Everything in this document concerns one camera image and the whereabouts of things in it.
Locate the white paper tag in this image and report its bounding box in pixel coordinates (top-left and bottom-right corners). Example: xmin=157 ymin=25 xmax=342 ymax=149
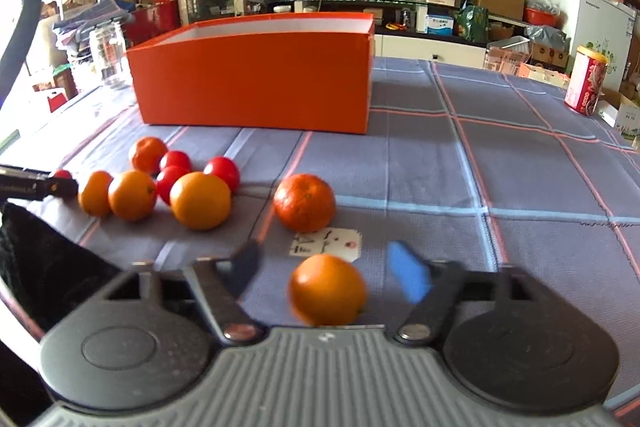
xmin=288 ymin=228 xmax=362 ymax=263

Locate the blue plaid bedsheet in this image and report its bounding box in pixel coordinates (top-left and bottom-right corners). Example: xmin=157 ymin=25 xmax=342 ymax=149
xmin=1 ymin=58 xmax=639 ymax=421

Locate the red snack canister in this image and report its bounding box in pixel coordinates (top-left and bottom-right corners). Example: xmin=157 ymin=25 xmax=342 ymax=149
xmin=564 ymin=46 xmax=608 ymax=116

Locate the white tv stand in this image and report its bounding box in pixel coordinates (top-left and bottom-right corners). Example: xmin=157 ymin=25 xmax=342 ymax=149
xmin=374 ymin=26 xmax=486 ymax=69

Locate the small red tomato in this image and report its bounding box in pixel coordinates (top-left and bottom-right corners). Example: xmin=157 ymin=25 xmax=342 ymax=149
xmin=52 ymin=169 xmax=73 ymax=180

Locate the dark orange mandarin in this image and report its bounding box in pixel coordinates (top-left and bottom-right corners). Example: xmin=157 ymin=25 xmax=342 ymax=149
xmin=272 ymin=173 xmax=336 ymax=233

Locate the orange cardboard box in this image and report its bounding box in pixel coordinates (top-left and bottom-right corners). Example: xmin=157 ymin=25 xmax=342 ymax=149
xmin=127 ymin=12 xmax=375 ymax=134

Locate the small orange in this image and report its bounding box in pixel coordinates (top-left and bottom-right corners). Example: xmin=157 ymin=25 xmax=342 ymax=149
xmin=78 ymin=170 xmax=113 ymax=218

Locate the clear glass jar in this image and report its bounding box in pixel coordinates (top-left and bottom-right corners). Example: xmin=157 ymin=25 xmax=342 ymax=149
xmin=89 ymin=20 xmax=131 ymax=89

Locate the white chest freezer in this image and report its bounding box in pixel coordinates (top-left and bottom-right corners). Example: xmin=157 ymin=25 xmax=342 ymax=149
xmin=550 ymin=0 xmax=636 ymax=91

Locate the large yellow-orange orange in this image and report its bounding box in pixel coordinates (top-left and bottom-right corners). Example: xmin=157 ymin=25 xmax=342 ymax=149
xmin=169 ymin=172 xmax=231 ymax=231

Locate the red tomato back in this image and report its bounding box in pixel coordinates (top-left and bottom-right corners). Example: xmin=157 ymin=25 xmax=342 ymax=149
xmin=160 ymin=150 xmax=192 ymax=172

